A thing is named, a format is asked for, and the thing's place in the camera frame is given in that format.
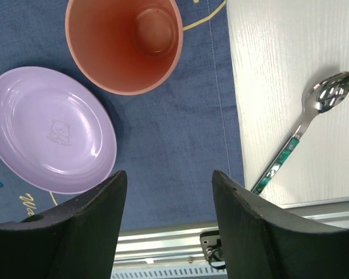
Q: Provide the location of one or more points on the blue cloth placemat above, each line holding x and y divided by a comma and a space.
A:
170, 140

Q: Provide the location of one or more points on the orange plastic cup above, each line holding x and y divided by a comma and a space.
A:
125, 47

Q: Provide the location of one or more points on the perforated grey cable tray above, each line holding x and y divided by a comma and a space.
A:
190, 271

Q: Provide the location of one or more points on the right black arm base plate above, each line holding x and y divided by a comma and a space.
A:
211, 246

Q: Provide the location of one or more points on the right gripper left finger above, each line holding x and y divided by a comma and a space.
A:
76, 239

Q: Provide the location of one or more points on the purple plastic plate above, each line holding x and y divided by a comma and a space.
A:
54, 133

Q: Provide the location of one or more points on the spoon with green handle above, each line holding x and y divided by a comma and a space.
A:
321, 98

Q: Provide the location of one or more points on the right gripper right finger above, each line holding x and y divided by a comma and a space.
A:
262, 240

